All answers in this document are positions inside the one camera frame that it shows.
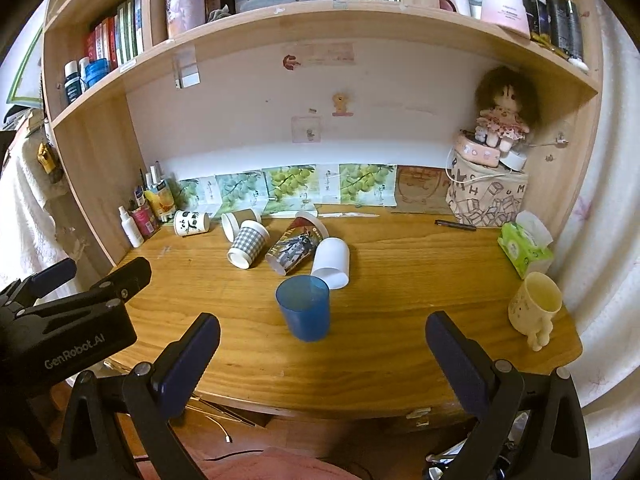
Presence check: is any blue plastic cup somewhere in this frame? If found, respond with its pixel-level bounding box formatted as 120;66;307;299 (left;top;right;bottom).
274;275;330;342

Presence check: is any grey checkered paper cup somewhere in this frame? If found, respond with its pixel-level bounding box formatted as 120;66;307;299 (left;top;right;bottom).
227;220;270;270

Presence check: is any white cup behind checkered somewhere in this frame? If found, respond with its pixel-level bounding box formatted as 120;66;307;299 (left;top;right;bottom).
220;208;262;243

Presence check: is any patterned brown paper cup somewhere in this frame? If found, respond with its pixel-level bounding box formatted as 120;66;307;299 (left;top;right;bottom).
265;211;329;275

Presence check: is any white plastic cup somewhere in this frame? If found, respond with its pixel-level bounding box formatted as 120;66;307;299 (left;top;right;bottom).
311;237;350;290

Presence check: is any white lace cloth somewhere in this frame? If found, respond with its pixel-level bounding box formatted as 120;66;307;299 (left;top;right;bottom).
1;112;98;299

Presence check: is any cream ceramic mug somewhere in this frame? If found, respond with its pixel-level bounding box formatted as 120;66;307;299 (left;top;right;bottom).
508;272;563;351

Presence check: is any white spray bottle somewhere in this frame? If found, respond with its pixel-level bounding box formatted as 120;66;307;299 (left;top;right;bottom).
118;206;144;248

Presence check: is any red small jar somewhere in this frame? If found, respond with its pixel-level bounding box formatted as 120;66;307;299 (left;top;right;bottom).
130;203;160;240

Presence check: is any panda print mug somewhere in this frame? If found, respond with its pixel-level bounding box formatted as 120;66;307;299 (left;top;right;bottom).
174;210;209;237

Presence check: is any yellow orange bottle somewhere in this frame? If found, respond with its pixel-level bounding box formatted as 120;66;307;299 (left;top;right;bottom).
144;162;176;223

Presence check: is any wooden desk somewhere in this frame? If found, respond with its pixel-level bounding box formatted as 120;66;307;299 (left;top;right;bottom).
114;212;582;418

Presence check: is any green tissue pack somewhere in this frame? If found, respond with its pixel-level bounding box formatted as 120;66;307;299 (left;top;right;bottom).
498;210;554;280

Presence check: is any black pen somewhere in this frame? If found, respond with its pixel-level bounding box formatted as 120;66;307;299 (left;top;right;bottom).
434;219;477;232

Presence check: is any printed canvas bag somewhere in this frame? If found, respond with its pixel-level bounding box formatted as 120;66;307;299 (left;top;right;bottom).
446;154;528;228

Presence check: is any wooden bookshelf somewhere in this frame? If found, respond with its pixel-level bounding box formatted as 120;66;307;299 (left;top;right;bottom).
42;0;602;264

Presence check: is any pink box under doll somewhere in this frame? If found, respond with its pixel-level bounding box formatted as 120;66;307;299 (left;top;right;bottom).
454;133;501;168

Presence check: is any brown haired rag doll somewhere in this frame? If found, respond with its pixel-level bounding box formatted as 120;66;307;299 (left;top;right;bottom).
474;66;540;155

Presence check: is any pink round jar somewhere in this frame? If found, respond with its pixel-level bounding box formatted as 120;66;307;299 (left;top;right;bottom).
480;0;530;38

